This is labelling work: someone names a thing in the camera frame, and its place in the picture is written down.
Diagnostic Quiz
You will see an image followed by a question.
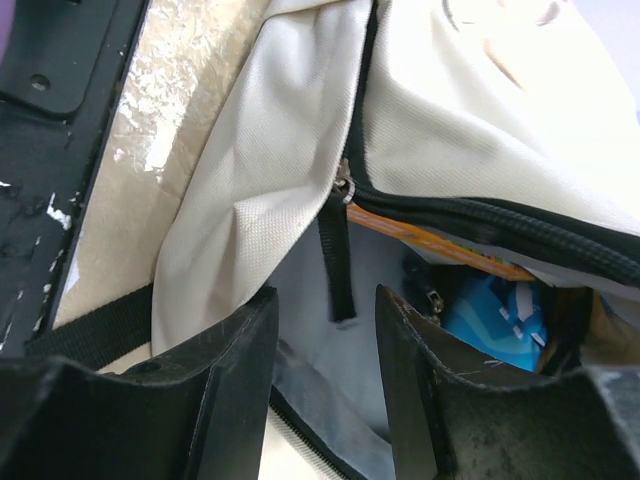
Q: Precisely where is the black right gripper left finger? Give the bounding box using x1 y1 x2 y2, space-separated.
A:
1 287 278 479

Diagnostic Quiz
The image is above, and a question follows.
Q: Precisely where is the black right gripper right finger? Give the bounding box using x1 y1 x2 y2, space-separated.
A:
375 286 639 479

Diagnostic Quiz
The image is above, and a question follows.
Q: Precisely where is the blue pencil case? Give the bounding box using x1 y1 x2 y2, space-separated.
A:
443 275 548 372

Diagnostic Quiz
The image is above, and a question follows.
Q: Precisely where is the orange green paperback book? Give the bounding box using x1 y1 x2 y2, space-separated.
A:
347 205 535 281

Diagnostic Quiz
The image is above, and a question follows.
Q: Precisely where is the beige canvas backpack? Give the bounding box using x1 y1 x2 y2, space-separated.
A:
24 0 640 480

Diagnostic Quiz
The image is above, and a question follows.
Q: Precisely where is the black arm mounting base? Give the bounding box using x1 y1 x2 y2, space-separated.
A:
1 1 148 357

